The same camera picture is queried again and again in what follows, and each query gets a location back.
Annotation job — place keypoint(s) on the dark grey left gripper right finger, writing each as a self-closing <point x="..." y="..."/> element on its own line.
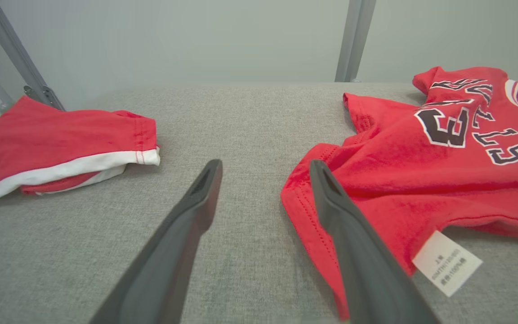
<point x="371" y="279"/>

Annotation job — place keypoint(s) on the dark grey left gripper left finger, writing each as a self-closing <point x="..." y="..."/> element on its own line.
<point x="169" y="265"/>

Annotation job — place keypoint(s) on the red basketball jersey shirt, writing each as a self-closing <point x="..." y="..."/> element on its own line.
<point x="403" y="180"/>

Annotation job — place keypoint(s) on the red shorts with white trim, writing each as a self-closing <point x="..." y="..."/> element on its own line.
<point x="52" y="139"/>

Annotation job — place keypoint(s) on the plain grey metal post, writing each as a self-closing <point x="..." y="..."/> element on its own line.
<point x="353" y="40"/>

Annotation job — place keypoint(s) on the grey metal post with bracket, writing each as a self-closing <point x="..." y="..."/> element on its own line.
<point x="14" y="49"/>

